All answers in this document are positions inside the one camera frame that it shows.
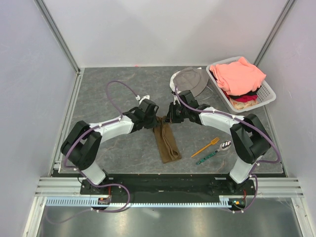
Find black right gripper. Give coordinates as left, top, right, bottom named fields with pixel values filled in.
left=163, top=102, right=188, bottom=123

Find brown cloth napkin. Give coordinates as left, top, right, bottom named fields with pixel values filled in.
left=153, top=117, right=182, bottom=163

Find orange plastic fork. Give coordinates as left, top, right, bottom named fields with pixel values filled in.
left=191, top=137, right=220, bottom=158

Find spoon with green handle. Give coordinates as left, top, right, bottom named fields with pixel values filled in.
left=196, top=141, right=232, bottom=165

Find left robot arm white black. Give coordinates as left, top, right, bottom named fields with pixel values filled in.
left=61, top=99, right=159, bottom=195

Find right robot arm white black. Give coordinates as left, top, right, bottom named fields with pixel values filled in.
left=165, top=90, right=271, bottom=195

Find grey bucket hat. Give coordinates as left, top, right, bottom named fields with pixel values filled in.
left=169, top=67, right=209, bottom=97

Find red and dark clothes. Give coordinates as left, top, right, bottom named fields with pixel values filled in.
left=222, top=89, right=259, bottom=110

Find salmon pink folded garment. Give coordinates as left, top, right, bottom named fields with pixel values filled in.
left=209, top=57, right=266, bottom=96

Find white plastic laundry basket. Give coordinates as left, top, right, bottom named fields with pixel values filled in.
left=205, top=56, right=276, bottom=115

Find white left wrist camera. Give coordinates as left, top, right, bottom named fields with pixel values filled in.
left=135, top=95, right=150, bottom=104

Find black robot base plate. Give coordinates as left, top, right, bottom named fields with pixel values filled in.
left=80, top=173, right=255, bottom=198

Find grey slotted cable duct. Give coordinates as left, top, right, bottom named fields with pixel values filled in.
left=45, top=196, right=245, bottom=208

